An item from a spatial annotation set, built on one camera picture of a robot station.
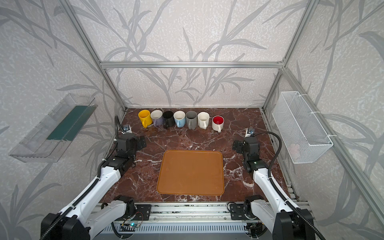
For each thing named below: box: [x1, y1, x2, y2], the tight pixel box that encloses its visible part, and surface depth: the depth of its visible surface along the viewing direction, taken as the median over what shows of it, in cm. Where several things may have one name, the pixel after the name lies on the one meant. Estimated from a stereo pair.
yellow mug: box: [138, 109, 153, 128], surface depth 107 cm
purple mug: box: [150, 109, 163, 127], surface depth 108 cm
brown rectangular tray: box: [156, 149, 225, 196], surface depth 88 cm
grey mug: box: [185, 110, 198, 130], surface depth 104 cm
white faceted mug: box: [197, 111, 210, 130], surface depth 104 cm
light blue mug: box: [173, 110, 186, 128], surface depth 106 cm
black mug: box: [162, 110, 176, 129], surface depth 107 cm
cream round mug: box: [211, 115, 225, 133], surface depth 105 cm
